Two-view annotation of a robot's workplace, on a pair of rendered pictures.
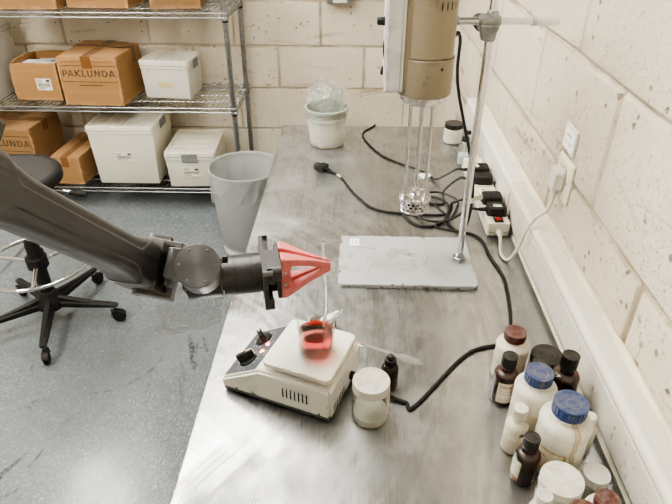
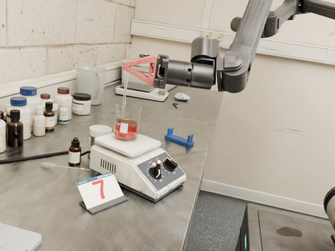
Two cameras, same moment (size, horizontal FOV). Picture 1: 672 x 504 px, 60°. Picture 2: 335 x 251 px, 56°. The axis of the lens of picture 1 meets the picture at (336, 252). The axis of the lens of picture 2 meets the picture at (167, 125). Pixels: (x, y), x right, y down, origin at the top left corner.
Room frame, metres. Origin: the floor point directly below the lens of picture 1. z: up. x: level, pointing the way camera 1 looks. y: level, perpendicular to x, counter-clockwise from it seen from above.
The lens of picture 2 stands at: (1.39, 0.23, 1.11)
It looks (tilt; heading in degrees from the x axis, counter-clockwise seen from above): 17 degrees down; 188
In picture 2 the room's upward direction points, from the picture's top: 8 degrees clockwise
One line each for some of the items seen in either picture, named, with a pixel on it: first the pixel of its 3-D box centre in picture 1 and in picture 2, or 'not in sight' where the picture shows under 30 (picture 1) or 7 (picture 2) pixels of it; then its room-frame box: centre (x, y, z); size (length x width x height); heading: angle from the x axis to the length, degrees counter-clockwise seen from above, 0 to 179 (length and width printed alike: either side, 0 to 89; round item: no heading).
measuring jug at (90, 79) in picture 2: not in sight; (91, 86); (0.14, -0.30, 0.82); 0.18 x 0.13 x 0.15; 43
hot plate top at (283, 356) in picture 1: (310, 349); (128, 142); (0.71, 0.04, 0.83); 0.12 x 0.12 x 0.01; 68
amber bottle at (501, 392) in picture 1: (505, 377); (15, 128); (0.68, -0.28, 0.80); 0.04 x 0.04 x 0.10
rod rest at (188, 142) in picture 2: not in sight; (179, 136); (0.40, 0.13, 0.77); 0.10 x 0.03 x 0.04; 65
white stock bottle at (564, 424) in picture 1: (561, 433); (28, 108); (0.55, -0.32, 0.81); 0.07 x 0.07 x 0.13
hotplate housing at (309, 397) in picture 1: (296, 365); (135, 162); (0.72, 0.07, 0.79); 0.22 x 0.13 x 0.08; 68
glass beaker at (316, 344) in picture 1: (317, 333); (126, 122); (0.70, 0.03, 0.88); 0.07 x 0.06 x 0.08; 46
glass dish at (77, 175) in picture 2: (352, 348); (83, 177); (0.79, -0.03, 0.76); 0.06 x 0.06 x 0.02
